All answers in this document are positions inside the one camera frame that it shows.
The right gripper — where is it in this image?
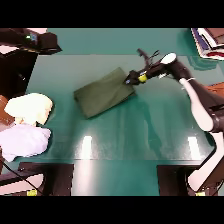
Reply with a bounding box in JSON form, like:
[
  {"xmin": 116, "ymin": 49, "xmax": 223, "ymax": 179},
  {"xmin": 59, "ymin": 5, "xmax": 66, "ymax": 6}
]
[{"xmin": 125, "ymin": 68, "xmax": 150, "ymax": 86}]

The dark green shirt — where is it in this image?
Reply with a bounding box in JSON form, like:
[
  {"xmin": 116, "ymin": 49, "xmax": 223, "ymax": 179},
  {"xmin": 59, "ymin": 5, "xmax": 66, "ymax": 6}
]
[{"xmin": 73, "ymin": 66, "xmax": 137, "ymax": 120}]

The heap of clothes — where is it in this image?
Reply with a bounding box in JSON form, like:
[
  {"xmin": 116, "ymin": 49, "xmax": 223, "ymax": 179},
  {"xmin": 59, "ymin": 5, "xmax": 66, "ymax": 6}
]
[{"xmin": 189, "ymin": 27, "xmax": 224, "ymax": 61}]

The cream garment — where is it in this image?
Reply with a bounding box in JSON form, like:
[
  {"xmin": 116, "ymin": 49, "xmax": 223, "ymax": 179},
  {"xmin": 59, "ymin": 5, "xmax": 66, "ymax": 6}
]
[{"xmin": 3, "ymin": 92, "xmax": 54, "ymax": 127}]

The pale lilac garment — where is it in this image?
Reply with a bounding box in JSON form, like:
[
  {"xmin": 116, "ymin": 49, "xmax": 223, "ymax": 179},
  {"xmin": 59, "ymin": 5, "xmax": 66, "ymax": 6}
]
[{"xmin": 0, "ymin": 123, "xmax": 53, "ymax": 163}]

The black cable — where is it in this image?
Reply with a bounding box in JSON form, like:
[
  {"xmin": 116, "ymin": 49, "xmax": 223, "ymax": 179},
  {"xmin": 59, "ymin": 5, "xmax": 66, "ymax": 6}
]
[{"xmin": 149, "ymin": 49, "xmax": 161, "ymax": 66}]

